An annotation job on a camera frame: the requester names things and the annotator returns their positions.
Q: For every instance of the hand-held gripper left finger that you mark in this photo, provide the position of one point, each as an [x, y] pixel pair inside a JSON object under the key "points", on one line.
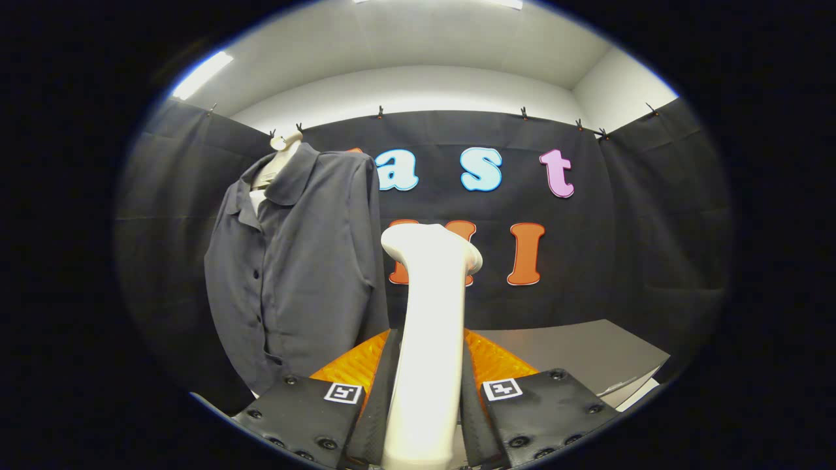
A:
{"points": [[313, 418]]}

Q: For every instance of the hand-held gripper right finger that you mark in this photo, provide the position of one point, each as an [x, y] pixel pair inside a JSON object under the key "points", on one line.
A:
{"points": [[542, 411]]}

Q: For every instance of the white garment steamer head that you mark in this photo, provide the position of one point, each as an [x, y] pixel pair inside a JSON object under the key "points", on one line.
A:
{"points": [[428, 352]]}

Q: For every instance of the dark grey button shirt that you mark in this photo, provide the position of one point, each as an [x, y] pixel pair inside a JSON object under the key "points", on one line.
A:
{"points": [[307, 274]]}

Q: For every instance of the cream clothes hanger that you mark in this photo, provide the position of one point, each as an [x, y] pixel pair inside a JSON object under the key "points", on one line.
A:
{"points": [[277, 163]]}

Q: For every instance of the grey top beige cabinet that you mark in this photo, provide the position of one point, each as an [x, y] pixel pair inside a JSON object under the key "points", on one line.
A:
{"points": [[581, 349]]}

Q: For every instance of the black backdrop cloth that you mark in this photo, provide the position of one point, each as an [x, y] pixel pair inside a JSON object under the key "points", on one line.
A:
{"points": [[620, 235]]}

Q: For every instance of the row of black clips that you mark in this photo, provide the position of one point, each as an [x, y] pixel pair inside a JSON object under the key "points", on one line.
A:
{"points": [[379, 112]]}

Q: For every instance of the narrow ceiling light strip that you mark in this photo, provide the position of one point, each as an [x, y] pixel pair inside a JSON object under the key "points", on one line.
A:
{"points": [[202, 74]]}

